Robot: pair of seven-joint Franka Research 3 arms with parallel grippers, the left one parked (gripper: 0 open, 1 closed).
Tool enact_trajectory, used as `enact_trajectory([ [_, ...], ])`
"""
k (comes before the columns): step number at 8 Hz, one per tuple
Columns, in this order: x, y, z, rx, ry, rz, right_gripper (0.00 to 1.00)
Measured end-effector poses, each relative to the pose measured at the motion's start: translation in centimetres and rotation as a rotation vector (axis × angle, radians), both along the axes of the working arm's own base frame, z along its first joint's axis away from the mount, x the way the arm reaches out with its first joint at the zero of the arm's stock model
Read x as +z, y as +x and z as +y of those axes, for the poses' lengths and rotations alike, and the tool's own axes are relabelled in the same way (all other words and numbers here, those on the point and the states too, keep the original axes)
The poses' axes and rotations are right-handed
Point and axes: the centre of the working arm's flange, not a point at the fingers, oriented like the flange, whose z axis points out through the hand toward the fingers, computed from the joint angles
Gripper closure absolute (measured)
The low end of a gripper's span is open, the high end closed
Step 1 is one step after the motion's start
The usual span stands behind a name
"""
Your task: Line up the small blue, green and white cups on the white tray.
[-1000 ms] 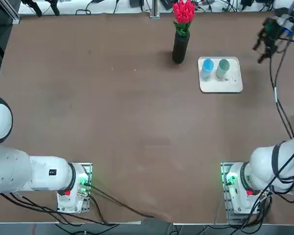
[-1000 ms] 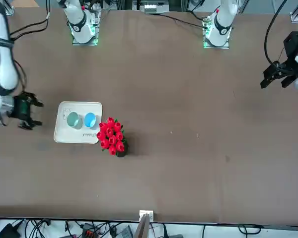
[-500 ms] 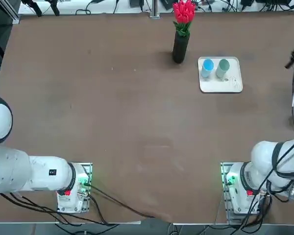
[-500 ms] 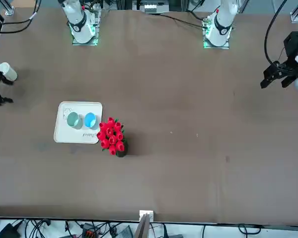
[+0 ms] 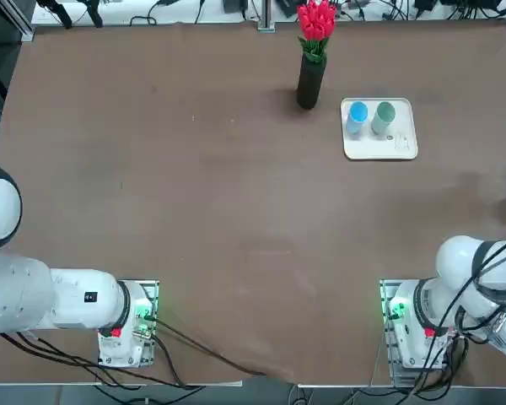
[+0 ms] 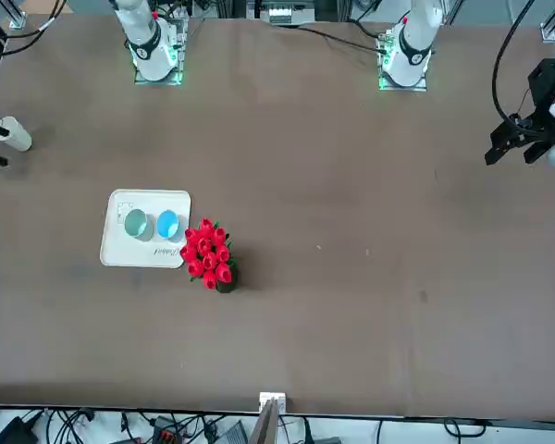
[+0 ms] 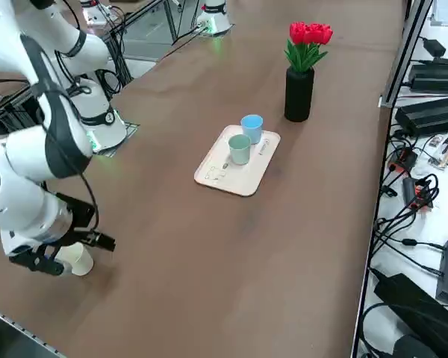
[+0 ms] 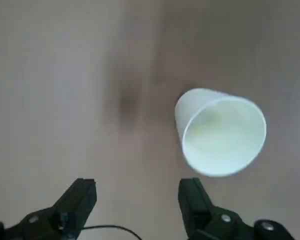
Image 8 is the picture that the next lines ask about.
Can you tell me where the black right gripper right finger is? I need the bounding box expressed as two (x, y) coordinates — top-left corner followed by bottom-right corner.
(177, 177), (297, 240)

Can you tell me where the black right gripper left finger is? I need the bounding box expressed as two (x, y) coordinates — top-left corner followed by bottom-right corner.
(0, 177), (98, 240)

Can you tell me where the small white cup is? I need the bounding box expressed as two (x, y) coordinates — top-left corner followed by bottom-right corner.
(174, 87), (268, 178)

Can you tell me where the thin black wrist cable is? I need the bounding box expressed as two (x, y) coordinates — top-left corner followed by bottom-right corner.
(82, 224), (142, 240)

